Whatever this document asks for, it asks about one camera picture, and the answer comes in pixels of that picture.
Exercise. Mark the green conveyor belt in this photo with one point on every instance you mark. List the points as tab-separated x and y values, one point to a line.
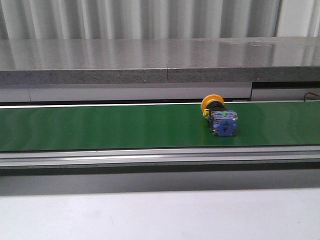
91	127

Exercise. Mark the white panel under slab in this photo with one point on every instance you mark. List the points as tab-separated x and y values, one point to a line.
255	91

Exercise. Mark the yellow push button switch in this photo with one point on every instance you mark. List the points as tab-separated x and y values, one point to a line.
221	121

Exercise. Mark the white pleated curtain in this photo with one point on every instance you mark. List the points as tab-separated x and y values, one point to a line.
157	19

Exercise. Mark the grey stone slab shelf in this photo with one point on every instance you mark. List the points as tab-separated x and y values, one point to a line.
161	61

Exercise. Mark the aluminium conveyor front rail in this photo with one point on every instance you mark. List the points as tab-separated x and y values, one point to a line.
160	160

